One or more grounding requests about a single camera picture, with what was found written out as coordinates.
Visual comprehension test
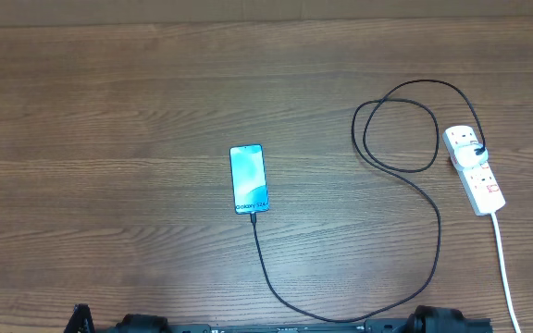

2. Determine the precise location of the white power strip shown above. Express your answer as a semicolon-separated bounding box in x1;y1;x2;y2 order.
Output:
442;125;506;216

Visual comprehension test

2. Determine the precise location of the white power strip cord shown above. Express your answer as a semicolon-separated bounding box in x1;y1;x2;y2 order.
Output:
490;211;522;333

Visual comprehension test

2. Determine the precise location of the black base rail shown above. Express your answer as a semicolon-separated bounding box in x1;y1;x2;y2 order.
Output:
94;316;494;333

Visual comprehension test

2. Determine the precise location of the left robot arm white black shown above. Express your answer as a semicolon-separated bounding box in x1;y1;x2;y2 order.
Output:
64;303;172;333

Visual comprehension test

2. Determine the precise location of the white charger plug adapter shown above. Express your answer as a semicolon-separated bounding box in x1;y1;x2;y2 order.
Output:
452;142;489;170

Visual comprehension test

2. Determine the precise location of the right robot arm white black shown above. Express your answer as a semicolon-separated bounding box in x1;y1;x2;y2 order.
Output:
405;305;467;333

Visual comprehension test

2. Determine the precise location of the Samsung Galaxy smartphone blue screen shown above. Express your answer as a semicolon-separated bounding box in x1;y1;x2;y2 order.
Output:
229;144;270;215

